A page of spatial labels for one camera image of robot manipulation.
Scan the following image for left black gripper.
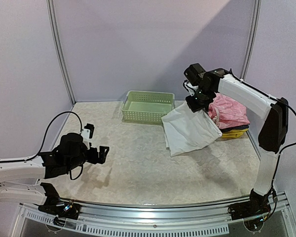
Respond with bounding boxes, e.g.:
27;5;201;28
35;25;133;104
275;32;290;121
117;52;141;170
66;146;109;171

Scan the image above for white cloth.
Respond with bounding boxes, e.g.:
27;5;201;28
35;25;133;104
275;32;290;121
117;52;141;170
161;102;222;157

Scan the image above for pink patterned shorts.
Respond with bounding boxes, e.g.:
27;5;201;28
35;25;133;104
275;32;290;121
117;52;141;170
208;93;250;129

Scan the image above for green plastic basket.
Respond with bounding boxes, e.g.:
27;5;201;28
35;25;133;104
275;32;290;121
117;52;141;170
121;90;175;125

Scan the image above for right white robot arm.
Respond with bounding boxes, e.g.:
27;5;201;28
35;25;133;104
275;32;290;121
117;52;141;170
184;63;288;196

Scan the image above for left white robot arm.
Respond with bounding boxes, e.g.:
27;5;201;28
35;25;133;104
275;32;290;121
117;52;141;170
0;133;110;214

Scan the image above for navy folded garment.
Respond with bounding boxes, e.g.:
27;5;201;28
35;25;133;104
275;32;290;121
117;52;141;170
220;124;249;133

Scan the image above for yellow folded garment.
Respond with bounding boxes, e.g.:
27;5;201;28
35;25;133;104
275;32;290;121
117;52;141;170
222;128;248;139

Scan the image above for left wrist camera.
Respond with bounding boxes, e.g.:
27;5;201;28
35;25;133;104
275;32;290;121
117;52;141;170
81;123;95;150

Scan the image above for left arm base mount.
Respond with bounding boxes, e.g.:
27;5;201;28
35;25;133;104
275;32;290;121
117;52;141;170
38;183;81;227

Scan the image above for right aluminium frame post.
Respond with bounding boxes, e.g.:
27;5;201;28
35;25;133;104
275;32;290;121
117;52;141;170
240;0;261;79

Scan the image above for aluminium frame post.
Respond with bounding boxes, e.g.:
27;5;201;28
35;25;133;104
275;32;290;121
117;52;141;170
240;0;261;79
46;0;76;105

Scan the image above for front aluminium rail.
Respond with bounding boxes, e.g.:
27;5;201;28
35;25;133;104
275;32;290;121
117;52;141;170
11;192;296;237

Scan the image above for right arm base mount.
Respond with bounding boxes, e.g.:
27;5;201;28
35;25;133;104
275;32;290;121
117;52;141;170
227;187;278;232

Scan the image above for left aluminium frame post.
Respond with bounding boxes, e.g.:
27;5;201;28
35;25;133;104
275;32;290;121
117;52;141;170
46;0;76;105

